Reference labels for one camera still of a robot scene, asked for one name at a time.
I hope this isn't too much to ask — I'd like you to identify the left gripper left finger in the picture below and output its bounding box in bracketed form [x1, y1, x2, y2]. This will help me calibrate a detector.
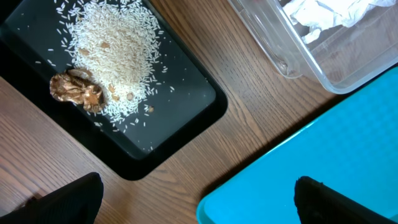
[1, 172, 104, 224]

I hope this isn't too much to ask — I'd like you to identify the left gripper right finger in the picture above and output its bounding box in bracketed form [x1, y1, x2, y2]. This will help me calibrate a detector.
[294, 176, 397, 224]

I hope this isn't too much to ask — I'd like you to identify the brown walnut food scrap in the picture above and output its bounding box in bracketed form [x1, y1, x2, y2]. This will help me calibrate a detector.
[50, 68, 106, 113]

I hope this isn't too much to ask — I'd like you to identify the pile of white rice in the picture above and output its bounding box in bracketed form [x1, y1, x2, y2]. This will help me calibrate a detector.
[56, 1, 164, 133]

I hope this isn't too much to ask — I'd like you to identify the white napkin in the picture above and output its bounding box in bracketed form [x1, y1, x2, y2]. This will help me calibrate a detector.
[283, 0, 396, 44]

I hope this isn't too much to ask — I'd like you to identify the teal serving tray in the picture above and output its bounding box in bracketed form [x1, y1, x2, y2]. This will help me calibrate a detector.
[197, 68, 397, 223]

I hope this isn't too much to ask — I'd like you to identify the black tray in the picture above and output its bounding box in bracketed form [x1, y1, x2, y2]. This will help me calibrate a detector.
[1, 0, 227, 180]

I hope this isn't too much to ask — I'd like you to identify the clear plastic bin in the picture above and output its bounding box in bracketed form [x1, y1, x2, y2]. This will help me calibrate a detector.
[229, 0, 397, 94]

